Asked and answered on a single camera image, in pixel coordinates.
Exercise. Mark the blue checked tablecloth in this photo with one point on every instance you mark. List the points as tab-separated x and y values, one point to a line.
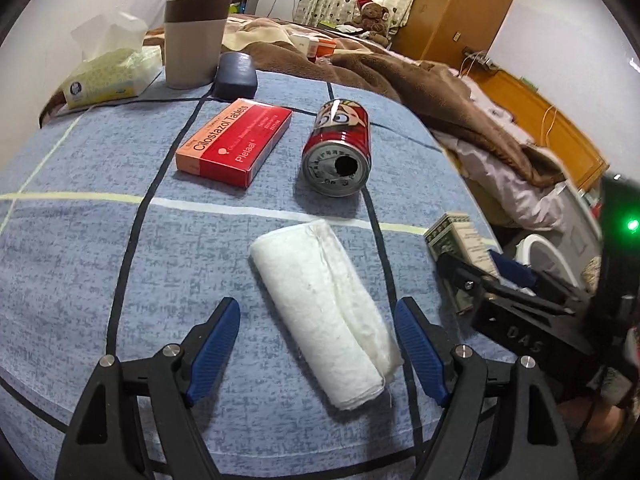
75	240

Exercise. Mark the white towel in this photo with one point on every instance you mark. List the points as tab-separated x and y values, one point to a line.
320	310

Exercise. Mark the small white box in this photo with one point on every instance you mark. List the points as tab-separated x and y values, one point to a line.
306	44

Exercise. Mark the pink quilt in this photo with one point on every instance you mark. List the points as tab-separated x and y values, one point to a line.
505	195

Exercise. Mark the brown teddy bear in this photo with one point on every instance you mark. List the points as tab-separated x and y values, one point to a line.
372	15

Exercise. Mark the red and orange medicine box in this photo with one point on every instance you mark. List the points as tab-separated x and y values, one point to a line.
235	145

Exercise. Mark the yellow-green tissue pack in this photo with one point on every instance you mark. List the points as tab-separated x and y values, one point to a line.
100	80

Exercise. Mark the dark blue glasses case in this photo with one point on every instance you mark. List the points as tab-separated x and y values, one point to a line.
235	75

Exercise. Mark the white trash bin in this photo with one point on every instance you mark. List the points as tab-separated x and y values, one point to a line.
537	246

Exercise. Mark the red cartoon drink can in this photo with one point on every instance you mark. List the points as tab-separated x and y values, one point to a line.
340	140

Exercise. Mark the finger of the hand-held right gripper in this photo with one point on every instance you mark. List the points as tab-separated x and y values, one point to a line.
465	280
515	270

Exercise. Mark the beige and brown tumbler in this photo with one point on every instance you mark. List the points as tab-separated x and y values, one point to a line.
195	40

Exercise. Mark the wooden wardrobe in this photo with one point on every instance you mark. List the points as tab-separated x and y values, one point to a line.
460	0

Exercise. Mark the person's right hand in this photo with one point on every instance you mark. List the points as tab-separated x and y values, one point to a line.
605	417

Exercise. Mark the wooden bed frame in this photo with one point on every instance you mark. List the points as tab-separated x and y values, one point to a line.
550	100

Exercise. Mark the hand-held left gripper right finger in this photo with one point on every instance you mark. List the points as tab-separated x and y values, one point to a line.
420	350

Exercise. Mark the green and beige carton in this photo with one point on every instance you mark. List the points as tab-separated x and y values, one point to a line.
462	235

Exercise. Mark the power strip with chargers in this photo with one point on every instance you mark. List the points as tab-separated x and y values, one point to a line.
482	60

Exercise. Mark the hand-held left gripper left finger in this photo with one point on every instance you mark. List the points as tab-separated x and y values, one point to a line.
215	350

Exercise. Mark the brown fleece blanket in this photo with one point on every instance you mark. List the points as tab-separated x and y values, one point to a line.
400	75

